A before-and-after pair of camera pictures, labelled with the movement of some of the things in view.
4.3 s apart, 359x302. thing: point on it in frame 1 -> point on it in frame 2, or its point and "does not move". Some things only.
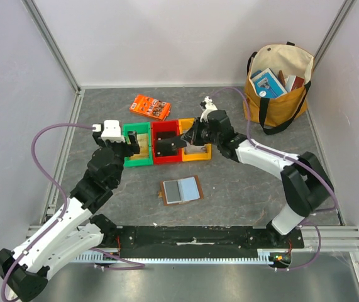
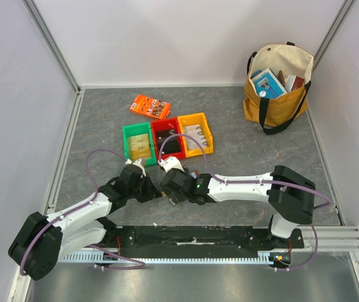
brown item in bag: (281, 77) does not move
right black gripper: (190, 136) -> (169, 187)
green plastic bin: (143, 128) does not move
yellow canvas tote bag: (273, 114) does not move
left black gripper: (131, 148) -> (151, 190)
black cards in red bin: (166, 143) does not move
